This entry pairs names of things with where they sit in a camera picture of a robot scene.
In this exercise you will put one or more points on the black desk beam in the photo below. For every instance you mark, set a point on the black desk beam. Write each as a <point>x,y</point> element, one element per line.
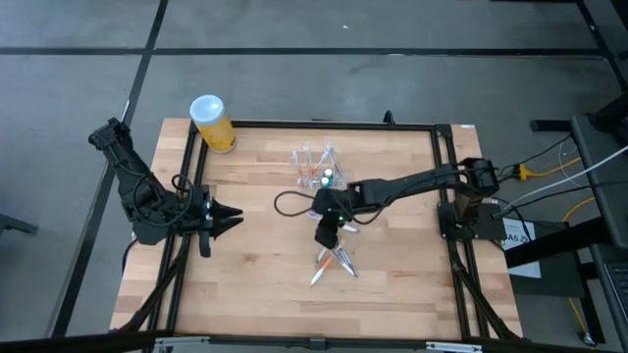
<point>554,242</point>

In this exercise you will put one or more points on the yellow extension plug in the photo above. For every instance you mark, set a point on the yellow extension plug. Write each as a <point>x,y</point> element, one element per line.
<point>523,172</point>

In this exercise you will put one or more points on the pile of wrapped toothbrushes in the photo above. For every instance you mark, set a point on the pile of wrapped toothbrushes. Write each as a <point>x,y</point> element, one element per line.
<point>373,126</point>

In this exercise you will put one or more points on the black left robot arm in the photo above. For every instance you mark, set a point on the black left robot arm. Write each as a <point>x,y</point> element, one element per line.
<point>127,166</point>

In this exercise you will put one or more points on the white paper sign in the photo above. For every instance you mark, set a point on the white paper sign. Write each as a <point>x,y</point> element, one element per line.
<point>527,269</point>

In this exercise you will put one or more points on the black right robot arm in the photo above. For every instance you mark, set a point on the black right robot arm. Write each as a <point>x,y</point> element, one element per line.
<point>402,184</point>

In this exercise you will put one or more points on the silver metal bracket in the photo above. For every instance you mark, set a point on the silver metal bracket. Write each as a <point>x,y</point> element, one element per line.
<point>451,347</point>
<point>172,344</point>

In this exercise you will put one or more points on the grey desk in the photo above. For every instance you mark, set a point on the grey desk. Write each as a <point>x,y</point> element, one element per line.
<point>615,216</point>

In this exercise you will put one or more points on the silver caster wheel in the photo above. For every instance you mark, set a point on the silver caster wheel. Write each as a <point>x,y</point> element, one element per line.
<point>587,338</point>

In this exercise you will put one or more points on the black stand foot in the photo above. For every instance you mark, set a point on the black stand foot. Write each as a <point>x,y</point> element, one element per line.
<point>15,224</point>

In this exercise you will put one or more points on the black crossbar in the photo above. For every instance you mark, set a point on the black crossbar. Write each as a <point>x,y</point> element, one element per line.
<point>73,340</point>

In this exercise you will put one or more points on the yellow canister white lid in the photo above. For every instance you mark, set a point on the yellow canister white lid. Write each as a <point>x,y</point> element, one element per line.
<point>216,130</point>

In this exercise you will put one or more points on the clear plastic organizer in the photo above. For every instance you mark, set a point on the clear plastic organizer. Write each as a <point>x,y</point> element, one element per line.
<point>306,186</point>

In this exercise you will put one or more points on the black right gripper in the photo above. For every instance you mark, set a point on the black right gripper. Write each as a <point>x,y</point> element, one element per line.
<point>328,233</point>

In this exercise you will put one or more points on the black keyboard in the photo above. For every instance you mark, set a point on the black keyboard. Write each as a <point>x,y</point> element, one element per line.
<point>619,289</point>

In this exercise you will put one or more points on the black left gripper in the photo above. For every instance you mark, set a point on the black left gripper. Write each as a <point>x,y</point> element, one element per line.
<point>203,216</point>

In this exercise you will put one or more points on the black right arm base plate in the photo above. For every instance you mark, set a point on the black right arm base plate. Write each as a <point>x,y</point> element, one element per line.
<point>490,230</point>

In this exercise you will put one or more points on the small black clamp knob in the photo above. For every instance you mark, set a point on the small black clamp knob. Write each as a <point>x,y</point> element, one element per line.
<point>388,117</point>

